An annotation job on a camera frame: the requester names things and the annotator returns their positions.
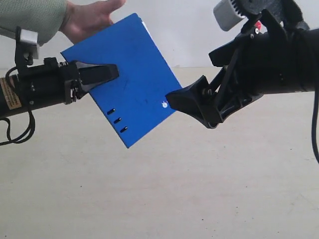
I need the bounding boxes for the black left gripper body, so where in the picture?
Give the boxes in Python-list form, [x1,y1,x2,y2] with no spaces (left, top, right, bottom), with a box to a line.
[29,57,80,107]

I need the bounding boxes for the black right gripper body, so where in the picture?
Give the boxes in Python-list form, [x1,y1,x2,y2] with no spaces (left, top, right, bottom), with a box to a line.
[208,31,294,124]

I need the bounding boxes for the clear plastic water bottle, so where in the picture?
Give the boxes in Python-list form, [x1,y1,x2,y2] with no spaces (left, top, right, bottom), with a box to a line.
[255,21,262,34]

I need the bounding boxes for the blue ring binder notebook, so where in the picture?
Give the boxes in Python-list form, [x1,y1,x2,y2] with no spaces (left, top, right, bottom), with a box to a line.
[62,13,181,147]

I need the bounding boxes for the green sleeved forearm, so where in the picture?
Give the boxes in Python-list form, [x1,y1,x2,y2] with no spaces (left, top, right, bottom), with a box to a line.
[0,0,67,45]

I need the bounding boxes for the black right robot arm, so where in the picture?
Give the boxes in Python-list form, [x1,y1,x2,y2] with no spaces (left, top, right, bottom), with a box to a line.
[166,0,319,128]

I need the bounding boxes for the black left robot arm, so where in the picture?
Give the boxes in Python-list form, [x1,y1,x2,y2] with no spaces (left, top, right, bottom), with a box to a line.
[0,58,119,117]

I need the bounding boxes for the person's open bare hand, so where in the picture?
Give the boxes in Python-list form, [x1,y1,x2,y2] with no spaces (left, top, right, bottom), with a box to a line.
[59,0,126,44]

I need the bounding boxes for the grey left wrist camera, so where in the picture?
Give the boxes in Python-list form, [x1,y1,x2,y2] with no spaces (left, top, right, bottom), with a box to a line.
[14,26,39,74]

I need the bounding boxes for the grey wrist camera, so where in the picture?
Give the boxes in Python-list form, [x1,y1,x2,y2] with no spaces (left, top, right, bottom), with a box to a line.
[14,26,39,74]
[213,0,277,32]

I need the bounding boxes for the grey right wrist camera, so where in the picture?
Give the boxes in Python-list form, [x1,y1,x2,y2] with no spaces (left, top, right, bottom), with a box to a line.
[213,0,277,32]

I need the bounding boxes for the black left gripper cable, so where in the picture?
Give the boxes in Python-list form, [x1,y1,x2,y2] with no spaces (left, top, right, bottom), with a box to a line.
[0,67,36,146]

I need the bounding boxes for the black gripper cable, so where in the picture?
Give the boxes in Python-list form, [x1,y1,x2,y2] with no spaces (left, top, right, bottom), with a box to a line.
[0,67,36,146]
[311,91,319,165]

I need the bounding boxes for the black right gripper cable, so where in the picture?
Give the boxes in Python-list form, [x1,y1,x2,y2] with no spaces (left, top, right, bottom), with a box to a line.
[311,91,319,165]

